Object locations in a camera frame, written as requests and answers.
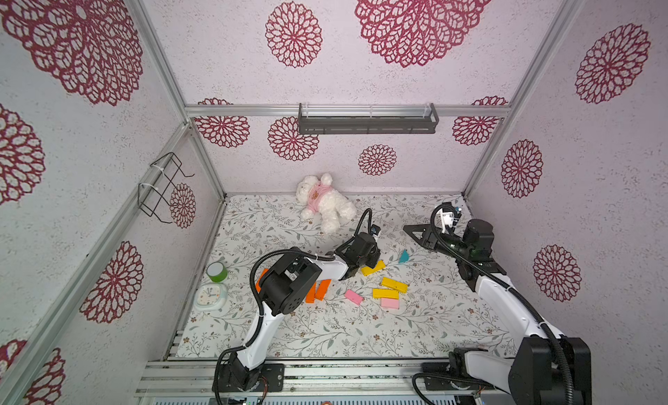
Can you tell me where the teal triangle block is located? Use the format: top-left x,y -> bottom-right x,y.
398,249 -> 410,264

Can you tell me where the green tape roll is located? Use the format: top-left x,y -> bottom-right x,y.
205,262 -> 228,283

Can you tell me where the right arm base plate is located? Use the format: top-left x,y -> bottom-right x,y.
421,362 -> 493,391

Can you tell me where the light pink block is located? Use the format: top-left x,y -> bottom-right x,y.
380,298 -> 400,309

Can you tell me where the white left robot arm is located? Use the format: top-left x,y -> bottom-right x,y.
212,226 -> 380,404

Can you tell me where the black wire wall rack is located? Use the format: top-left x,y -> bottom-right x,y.
137,152 -> 197,229

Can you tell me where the orange long block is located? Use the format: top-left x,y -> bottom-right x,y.
304,283 -> 318,304
315,280 -> 332,301
255,269 -> 269,293

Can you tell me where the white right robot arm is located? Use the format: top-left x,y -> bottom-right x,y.
403,219 -> 593,404

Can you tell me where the magenta pink block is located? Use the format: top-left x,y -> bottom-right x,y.
344,289 -> 365,306

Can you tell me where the middle orange long block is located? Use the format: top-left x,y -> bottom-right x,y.
304,283 -> 318,304

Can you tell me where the right orange long block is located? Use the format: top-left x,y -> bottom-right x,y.
315,280 -> 332,301

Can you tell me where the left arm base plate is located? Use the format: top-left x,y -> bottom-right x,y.
212,362 -> 285,394

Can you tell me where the left orange long block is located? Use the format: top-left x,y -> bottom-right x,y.
255,269 -> 269,293

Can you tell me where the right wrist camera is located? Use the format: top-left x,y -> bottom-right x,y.
437,207 -> 462,234

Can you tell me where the white teddy bear pink shirt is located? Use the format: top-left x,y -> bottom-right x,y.
296,173 -> 357,235

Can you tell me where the grey wall shelf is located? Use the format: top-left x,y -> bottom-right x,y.
297,104 -> 440,135

